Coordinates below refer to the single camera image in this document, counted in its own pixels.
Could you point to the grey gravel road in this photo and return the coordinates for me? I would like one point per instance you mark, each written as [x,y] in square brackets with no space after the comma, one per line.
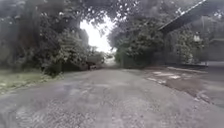
[110,96]

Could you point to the dark asphalt driveway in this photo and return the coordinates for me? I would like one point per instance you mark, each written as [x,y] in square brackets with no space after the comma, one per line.
[203,85]

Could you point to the building with sloped roof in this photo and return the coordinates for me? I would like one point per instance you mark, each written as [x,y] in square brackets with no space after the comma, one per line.
[213,46]

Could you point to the dense trees and bushes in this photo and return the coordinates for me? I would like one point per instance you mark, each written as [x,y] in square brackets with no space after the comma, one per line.
[140,43]
[40,40]

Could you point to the yellow wooden fence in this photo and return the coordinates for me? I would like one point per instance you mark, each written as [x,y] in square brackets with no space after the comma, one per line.
[92,65]

